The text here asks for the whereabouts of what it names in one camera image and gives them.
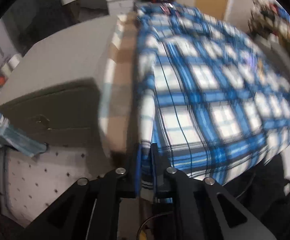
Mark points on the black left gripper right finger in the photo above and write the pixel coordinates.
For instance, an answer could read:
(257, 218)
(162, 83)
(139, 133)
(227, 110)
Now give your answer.
(199, 209)

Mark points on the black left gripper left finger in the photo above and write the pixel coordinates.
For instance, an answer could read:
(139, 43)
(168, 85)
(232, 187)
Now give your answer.
(90, 209)

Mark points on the blue white plaid blanket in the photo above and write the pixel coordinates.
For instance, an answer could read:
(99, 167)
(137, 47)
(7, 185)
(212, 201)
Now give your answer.
(209, 98)

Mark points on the olive green storage box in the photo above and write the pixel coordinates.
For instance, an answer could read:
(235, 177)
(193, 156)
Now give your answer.
(60, 116)

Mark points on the brown blue checkered bed sheet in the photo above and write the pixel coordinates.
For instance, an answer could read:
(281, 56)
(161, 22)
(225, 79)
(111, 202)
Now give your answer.
(116, 104)

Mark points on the light blue packet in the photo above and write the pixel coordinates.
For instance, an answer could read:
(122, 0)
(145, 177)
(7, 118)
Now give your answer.
(17, 139)

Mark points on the wooden shoe rack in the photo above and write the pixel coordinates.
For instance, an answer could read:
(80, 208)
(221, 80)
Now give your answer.
(269, 20)

